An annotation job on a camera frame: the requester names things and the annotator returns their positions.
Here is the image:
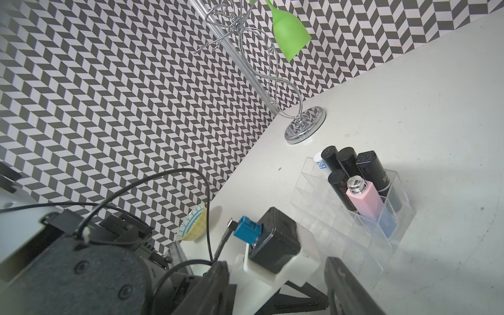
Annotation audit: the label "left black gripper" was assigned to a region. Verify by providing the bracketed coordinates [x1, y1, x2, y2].
[224, 279, 329, 315]

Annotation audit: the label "black lipstick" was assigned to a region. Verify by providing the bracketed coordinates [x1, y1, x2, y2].
[336, 147, 363, 178]
[321, 146, 343, 172]
[328, 169, 358, 213]
[356, 150, 402, 213]

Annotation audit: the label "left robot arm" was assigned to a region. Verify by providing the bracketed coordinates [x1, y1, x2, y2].
[1, 207, 329, 314]

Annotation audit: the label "chrome wire stand green leaves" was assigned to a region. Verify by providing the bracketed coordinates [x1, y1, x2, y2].
[199, 0, 326, 144]

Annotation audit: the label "clear acrylic lipstick organizer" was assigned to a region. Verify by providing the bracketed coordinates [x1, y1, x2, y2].
[291, 157, 415, 289]

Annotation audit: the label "yellow patterned plate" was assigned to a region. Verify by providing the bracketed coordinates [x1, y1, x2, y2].
[175, 203, 207, 242]

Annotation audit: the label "clear white lip tube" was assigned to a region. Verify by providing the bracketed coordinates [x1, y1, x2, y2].
[313, 151, 331, 174]

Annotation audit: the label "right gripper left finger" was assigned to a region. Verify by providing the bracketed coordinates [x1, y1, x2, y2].
[171, 261, 230, 315]

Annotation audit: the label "pink blue gradient lipstick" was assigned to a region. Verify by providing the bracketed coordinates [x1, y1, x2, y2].
[346, 175, 397, 238]

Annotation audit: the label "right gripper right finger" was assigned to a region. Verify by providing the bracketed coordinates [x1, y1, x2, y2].
[324, 257, 385, 315]

